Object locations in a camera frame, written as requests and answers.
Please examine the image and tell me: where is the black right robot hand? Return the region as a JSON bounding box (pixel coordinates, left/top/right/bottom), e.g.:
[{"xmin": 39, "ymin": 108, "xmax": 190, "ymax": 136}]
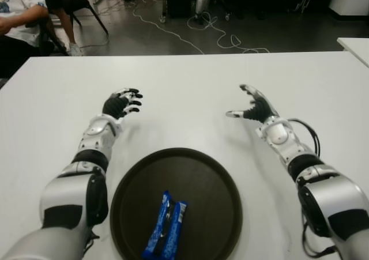
[{"xmin": 225, "ymin": 84, "xmax": 280, "ymax": 125}]

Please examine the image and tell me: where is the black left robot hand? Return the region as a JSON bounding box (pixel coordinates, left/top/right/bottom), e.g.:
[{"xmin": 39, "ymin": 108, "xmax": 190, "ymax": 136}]
[{"xmin": 102, "ymin": 88, "xmax": 144, "ymax": 119}]

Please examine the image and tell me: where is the blue Oreo packet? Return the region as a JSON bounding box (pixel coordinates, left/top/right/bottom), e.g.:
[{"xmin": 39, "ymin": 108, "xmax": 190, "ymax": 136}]
[{"xmin": 141, "ymin": 190, "xmax": 190, "ymax": 260}]

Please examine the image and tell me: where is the bare leg with white sneaker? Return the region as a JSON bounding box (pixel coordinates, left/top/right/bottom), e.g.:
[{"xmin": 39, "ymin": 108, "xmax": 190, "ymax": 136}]
[{"xmin": 46, "ymin": 6, "xmax": 84, "ymax": 56}]

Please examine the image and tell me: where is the black folding chair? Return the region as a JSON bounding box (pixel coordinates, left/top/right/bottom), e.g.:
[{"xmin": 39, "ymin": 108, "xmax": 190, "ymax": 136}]
[{"xmin": 33, "ymin": 0, "xmax": 109, "ymax": 56}]

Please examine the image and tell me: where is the round dark brown tray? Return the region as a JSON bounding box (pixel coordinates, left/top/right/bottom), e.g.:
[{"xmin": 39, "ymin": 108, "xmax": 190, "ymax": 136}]
[{"xmin": 109, "ymin": 147, "xmax": 243, "ymax": 260}]

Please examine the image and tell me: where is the white side table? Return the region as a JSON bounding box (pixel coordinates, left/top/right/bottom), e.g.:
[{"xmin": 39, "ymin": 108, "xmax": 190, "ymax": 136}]
[{"xmin": 336, "ymin": 37, "xmax": 369, "ymax": 67}]

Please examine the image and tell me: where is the folded metal stand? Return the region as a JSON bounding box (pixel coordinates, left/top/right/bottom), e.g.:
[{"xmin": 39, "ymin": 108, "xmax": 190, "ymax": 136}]
[{"xmin": 287, "ymin": 0, "xmax": 314, "ymax": 14}]

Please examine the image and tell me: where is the black cabinet on casters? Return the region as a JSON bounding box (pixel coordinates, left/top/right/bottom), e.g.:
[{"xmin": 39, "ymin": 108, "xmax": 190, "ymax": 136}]
[{"xmin": 161, "ymin": 0, "xmax": 197, "ymax": 23}]

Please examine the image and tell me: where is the seated person in white shirt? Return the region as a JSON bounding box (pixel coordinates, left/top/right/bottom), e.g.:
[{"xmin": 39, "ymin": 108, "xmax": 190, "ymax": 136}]
[{"xmin": 0, "ymin": 0, "xmax": 55, "ymax": 79}]

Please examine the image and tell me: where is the white curved machine housing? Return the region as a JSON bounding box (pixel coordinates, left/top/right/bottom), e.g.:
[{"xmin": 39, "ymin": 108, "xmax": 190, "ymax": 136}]
[{"xmin": 327, "ymin": 0, "xmax": 369, "ymax": 17}]

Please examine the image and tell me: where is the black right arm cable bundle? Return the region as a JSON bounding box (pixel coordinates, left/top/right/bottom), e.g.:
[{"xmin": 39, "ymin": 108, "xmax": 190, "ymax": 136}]
[{"xmin": 288, "ymin": 118, "xmax": 338, "ymax": 258}]

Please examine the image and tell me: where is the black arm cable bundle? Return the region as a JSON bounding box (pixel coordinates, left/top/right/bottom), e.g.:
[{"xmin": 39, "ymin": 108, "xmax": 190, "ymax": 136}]
[
  {"xmin": 82, "ymin": 228, "xmax": 101, "ymax": 257},
  {"xmin": 288, "ymin": 118, "xmax": 338, "ymax": 258}
]

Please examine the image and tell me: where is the white floor cable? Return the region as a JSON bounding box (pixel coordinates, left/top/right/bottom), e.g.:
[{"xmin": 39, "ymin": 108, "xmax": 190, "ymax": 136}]
[{"xmin": 126, "ymin": 0, "xmax": 270, "ymax": 55}]

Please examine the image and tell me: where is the black left arm cable bundle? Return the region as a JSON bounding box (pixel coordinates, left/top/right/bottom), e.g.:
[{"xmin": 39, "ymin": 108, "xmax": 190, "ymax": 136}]
[{"xmin": 82, "ymin": 228, "xmax": 101, "ymax": 257}]

